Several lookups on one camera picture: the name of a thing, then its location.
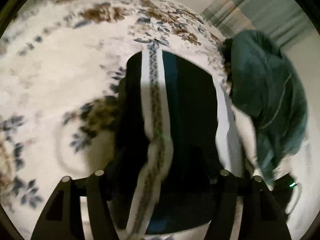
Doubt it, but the floral bedsheet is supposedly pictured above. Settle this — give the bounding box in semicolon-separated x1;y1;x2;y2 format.
0;0;318;240

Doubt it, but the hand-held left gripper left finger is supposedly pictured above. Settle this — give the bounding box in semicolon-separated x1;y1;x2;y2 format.
30;169;120;240

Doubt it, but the grey-green curtain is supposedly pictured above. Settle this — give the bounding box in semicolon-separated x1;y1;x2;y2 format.
200;0;308;45

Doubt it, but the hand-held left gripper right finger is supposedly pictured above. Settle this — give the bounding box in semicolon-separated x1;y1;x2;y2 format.
209;169;292;240

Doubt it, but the striped knit sweater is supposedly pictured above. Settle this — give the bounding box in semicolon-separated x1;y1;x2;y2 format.
114;50;250;235

